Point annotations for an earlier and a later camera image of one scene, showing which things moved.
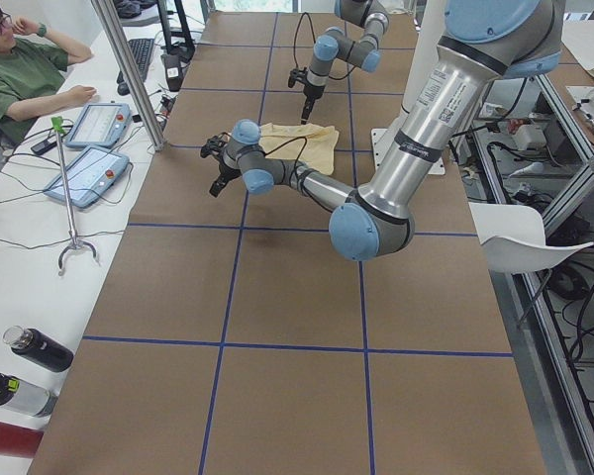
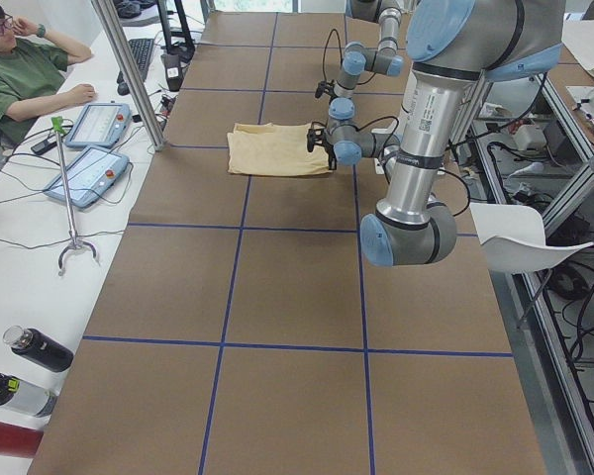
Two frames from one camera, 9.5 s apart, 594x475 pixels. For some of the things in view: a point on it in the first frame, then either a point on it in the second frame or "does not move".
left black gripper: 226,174 → 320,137
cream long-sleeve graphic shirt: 318,151 does not move
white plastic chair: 513,238 does not move
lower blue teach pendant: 90,172 does not move
